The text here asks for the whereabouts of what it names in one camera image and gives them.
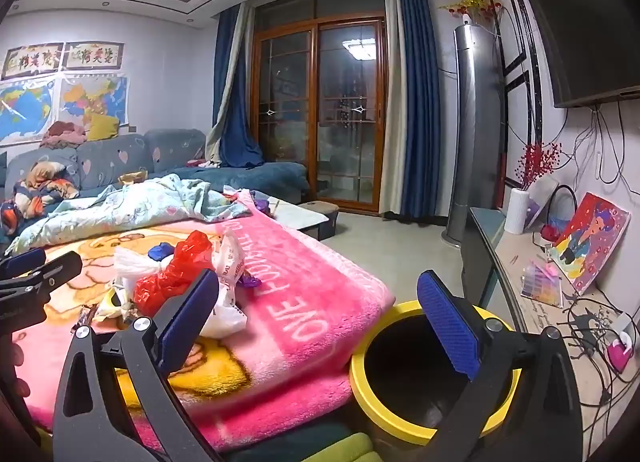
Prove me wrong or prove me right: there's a yellow snack wrapper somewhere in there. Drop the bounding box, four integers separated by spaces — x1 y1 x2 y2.
97 287 136 323

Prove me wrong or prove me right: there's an orange patterned blanket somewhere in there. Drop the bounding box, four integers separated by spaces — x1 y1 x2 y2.
0 162 81 235

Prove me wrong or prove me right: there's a black handled basket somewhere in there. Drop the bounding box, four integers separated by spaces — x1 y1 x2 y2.
532 184 578 245

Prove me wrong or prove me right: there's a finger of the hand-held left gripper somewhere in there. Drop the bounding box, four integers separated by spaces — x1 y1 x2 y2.
0 251 84 307
0 248 47 287

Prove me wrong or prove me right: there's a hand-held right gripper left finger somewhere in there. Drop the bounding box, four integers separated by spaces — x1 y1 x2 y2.
50 267 223 462

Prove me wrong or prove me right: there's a yellow pillow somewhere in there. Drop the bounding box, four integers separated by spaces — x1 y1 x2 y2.
86 113 121 141

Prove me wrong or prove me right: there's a white plastic bag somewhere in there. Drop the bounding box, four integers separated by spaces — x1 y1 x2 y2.
200 232 248 340

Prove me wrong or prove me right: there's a framed calligraphy picture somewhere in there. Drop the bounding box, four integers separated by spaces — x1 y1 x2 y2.
1 44 65 80
65 42 126 71

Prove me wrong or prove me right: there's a blue patterned sofa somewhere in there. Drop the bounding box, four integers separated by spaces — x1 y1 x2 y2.
0 128 311 243

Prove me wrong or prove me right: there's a wall mounted television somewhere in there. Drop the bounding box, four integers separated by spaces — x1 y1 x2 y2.
517 0 640 109

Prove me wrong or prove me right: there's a pile of clothes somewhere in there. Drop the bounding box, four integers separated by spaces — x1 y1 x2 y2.
40 121 88 149

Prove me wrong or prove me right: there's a person's left hand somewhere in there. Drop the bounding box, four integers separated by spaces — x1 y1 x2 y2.
2 342 31 398

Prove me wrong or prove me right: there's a white marble coffee table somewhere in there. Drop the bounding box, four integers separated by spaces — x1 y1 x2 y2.
265 194 321 233

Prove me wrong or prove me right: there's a dark snack wrapper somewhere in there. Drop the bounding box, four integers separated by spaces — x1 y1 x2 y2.
72 304 101 330

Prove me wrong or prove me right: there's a country map poster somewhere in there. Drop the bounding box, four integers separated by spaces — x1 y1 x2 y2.
59 74 132 127

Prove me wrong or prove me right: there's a tangle of black cables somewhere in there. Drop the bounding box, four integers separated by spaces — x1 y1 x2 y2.
562 102 640 418

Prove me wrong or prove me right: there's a light blue floral quilt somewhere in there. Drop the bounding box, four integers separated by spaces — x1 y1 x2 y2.
5 174 253 255

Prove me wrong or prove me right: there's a wooden sliding glass door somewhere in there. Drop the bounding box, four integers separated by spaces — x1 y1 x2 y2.
251 16 388 213

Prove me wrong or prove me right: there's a blue curtain with beige lining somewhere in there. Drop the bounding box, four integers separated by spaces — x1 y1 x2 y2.
377 0 458 227
205 2 266 167

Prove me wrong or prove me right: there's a silver tower air conditioner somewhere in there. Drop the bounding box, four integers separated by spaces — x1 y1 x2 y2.
440 24 508 250

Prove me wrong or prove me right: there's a colourful painting canvas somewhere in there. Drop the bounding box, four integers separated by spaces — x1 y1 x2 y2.
550 192 632 295

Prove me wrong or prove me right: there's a black wall frame trim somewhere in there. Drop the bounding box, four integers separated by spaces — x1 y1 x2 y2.
487 0 543 193

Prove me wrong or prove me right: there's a dark storage stool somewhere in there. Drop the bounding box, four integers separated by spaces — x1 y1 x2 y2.
298 201 341 241

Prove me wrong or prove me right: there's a world map poster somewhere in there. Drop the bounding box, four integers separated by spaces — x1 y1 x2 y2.
0 79 57 147

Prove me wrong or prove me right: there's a dark green cloth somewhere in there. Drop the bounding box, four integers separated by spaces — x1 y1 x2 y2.
227 422 361 462

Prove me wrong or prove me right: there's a colourful bead box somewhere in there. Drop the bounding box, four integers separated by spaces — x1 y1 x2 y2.
520 259 565 307

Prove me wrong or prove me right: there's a green fleece clothing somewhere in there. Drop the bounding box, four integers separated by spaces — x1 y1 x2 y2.
320 432 396 462

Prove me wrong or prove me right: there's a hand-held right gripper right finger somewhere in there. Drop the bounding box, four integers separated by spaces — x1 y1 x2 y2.
416 269 586 462

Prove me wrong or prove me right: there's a white paper roll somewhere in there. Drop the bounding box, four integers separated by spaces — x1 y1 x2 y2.
504 188 530 235

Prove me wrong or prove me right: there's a yellow rimmed black bin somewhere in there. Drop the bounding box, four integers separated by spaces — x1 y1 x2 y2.
348 299 523 448

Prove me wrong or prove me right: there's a red plastic bag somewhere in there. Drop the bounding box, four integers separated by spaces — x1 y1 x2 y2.
134 231 217 315

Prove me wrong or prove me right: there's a grey leaning board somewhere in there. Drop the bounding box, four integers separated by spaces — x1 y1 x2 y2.
525 176 560 230

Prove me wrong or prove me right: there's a long television cabinet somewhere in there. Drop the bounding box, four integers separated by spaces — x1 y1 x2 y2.
460 207 640 443

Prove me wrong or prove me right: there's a pink printed blanket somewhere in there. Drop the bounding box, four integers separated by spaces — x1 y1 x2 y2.
15 192 396 453

